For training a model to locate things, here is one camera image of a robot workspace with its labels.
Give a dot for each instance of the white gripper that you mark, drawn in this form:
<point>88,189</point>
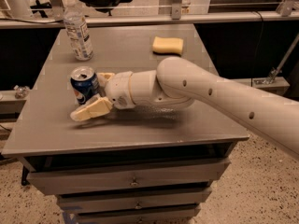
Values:
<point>120,90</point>

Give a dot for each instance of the blue pepsi can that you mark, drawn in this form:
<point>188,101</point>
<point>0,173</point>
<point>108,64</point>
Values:
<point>85,84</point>

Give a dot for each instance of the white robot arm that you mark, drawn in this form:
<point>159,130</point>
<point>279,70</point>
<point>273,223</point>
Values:
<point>178,82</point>

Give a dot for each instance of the clear plastic water bottle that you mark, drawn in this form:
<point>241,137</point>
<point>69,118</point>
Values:
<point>77,31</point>

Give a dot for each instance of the small crumpled shiny object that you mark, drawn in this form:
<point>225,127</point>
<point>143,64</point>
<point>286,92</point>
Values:
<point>21,91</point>

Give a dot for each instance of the yellow sponge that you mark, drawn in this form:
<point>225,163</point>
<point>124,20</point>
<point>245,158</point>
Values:
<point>164,45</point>

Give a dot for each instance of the grey drawer cabinet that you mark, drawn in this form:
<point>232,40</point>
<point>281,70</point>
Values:
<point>46,139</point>

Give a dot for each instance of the middle grey drawer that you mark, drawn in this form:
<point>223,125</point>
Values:
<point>133,200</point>

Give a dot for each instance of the grey drawer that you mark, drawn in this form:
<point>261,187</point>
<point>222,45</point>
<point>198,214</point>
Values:
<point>133,200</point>
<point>139,216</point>
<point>128,176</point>

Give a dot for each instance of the metal railing bar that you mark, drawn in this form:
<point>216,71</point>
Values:
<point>112,21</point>

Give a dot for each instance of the top grey drawer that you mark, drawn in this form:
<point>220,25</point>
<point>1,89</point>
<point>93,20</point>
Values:
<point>128,176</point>

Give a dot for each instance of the white pipe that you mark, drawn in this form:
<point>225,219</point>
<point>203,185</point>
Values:
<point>16,9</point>

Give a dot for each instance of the bottom grey drawer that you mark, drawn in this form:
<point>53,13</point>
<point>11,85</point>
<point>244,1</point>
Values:
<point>139,216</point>

